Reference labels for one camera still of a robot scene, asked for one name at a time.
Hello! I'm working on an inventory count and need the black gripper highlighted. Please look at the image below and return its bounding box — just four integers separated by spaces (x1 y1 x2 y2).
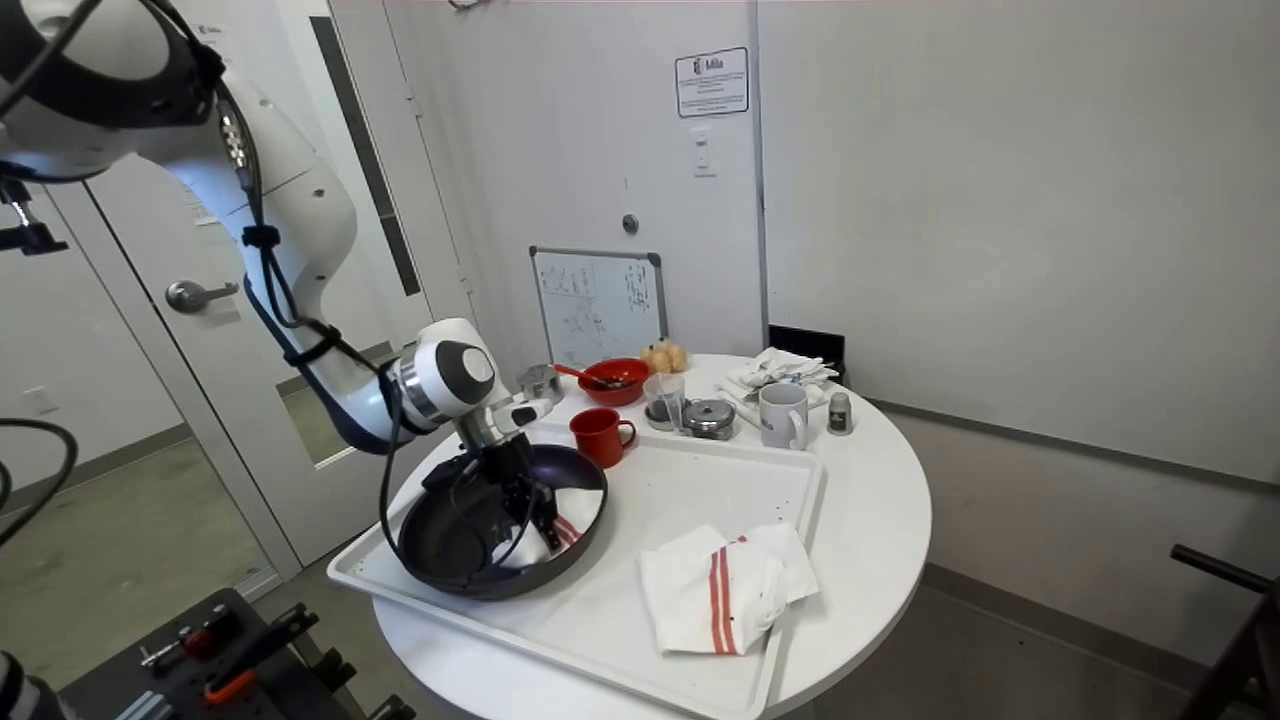
465 429 562 552

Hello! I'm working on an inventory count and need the white red striped towel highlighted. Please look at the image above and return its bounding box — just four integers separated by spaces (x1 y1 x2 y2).
494 508 590 573
634 517 823 658

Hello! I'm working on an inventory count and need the black frying pan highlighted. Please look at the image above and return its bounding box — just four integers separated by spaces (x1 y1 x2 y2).
390 441 614 603

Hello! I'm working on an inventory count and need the red mug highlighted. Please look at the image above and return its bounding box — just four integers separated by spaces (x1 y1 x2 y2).
568 404 640 471

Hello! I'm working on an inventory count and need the small metal cup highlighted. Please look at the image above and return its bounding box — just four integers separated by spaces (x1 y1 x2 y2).
516 361 568 412
679 397 740 441
640 391 689 431

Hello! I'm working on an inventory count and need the white plastic tray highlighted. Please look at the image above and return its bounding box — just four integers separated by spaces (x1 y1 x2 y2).
325 420 831 720

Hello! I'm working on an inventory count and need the red spoon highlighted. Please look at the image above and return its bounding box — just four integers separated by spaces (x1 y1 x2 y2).
552 361 633 397

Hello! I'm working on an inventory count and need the red bowl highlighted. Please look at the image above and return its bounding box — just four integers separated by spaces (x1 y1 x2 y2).
575 356 654 409

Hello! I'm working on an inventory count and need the small yellowish object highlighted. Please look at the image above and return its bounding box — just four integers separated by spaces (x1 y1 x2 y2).
640 335 693 377

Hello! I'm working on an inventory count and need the small framed whiteboard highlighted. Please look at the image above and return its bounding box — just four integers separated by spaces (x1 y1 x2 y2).
527 243 672 370

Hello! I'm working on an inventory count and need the white mug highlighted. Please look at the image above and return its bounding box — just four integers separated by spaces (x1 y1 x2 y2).
754 381 815 451

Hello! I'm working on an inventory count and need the pile of white packets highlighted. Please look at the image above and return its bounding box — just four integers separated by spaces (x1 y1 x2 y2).
723 345 844 404

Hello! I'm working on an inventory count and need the white door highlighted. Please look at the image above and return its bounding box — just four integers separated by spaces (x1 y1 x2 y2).
37 0 476 581

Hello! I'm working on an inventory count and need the black robot platform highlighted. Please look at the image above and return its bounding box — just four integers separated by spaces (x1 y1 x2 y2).
57 583 415 720

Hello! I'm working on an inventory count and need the black box by wall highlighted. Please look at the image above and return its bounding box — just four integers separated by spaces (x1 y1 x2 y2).
765 319 846 382

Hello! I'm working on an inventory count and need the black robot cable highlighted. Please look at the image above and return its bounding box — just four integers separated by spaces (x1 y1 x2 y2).
132 0 614 583

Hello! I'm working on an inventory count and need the silver door handle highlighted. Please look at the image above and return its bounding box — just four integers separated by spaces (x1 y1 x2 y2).
158 277 242 316

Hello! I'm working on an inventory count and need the white light switch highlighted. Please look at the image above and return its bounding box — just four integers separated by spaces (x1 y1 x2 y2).
689 127 723 182

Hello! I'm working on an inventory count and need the black looped floor cable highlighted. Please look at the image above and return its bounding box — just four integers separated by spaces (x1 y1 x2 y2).
0 417 79 552

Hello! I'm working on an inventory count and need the white wall notice sign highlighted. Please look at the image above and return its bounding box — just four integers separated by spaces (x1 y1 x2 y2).
672 43 751 125

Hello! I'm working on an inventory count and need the large white wall panel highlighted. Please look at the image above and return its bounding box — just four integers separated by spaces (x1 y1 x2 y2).
754 0 1280 489

